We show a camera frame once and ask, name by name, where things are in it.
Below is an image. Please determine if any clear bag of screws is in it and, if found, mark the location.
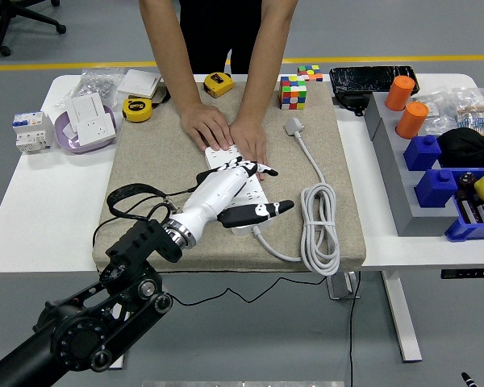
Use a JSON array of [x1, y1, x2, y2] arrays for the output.
[[54, 68, 126, 110]]

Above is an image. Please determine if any blue plastic bin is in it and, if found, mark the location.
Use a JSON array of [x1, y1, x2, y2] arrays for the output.
[[444, 167, 484, 243]]

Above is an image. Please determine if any large colourful puzzle cube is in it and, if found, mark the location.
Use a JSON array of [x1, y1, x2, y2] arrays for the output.
[[278, 74, 308, 110]]

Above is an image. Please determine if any black cloth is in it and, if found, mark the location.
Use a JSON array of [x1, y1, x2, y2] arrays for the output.
[[436, 127, 484, 170]]

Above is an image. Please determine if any clear bag of resistors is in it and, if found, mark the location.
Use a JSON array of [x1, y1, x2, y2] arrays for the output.
[[453, 86, 484, 136]]

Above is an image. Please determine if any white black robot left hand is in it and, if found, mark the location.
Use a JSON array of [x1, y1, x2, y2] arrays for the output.
[[167, 156, 295, 248]]

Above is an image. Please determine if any clear plastic bag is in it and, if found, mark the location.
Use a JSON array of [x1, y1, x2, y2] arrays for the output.
[[413, 90, 459, 136]]

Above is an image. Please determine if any small black device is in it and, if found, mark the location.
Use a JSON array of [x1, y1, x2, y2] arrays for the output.
[[333, 91, 371, 118]]

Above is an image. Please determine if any person's left hand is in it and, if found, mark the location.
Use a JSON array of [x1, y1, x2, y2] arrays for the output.
[[228, 117, 269, 181]]

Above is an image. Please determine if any grey stepped block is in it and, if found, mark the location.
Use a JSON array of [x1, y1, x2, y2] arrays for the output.
[[365, 92, 461, 238]]

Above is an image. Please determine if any black glossy tray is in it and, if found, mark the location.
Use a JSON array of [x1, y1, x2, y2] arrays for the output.
[[329, 65, 421, 98]]

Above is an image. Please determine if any white power strip cord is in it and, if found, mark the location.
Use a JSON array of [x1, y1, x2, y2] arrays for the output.
[[252, 116, 342, 277]]

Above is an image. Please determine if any purple bowl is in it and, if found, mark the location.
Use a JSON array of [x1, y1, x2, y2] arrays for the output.
[[54, 103, 118, 155]]

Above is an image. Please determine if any white power strip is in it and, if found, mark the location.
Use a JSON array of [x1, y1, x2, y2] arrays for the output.
[[204, 145, 277, 237]]

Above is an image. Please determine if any metal bracket under table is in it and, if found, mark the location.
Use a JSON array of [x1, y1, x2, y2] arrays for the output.
[[325, 270, 361, 302]]

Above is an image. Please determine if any person's right hand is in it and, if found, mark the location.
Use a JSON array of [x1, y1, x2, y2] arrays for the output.
[[179, 101, 235, 152]]

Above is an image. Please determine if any white circuit breaker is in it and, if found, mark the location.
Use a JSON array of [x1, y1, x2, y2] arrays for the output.
[[11, 111, 56, 155]]

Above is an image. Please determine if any blue block with knob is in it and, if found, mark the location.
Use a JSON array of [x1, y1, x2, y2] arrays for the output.
[[414, 169, 460, 209], [403, 134, 443, 173]]

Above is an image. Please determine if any black table control panel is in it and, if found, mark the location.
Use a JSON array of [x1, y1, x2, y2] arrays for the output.
[[440, 268, 484, 280]]

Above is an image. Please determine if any square yellow tape measure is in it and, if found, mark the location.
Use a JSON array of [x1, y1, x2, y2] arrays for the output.
[[203, 71, 236, 99]]

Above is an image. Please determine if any orange cylinder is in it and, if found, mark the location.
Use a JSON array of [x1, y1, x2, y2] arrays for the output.
[[383, 75, 416, 113], [394, 101, 430, 140]]

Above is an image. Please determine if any small colourful puzzle cube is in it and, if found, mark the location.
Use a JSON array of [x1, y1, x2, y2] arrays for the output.
[[296, 64, 324, 83]]

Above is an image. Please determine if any black tape measure strap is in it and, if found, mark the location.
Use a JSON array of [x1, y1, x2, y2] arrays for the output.
[[152, 84, 172, 108]]

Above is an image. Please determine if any white wall socket panel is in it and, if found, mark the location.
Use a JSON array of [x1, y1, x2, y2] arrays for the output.
[[76, 114, 117, 147]]

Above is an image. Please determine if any white flat switch box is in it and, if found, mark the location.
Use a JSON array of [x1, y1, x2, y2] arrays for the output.
[[116, 69, 162, 98]]

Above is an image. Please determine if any thin black adapter cord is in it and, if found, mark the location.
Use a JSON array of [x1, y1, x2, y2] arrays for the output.
[[91, 183, 334, 306]]

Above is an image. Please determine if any white wall switch panel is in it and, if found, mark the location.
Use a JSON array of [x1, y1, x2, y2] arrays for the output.
[[71, 92, 106, 131]]

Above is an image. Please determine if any black office chair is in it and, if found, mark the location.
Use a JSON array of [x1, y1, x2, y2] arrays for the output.
[[0, 0, 68, 57]]

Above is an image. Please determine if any white table leg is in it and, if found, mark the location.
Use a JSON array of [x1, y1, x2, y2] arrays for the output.
[[381, 270, 423, 363], [108, 350, 127, 370]]

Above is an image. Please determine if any beige fabric mat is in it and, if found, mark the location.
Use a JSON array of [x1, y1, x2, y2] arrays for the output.
[[92, 81, 367, 273]]

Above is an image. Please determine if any round yellow tape measure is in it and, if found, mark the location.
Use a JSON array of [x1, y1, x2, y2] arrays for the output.
[[121, 96, 152, 123]]

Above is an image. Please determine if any black hanging cable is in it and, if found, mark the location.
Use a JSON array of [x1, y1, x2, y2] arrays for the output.
[[348, 270, 362, 387]]

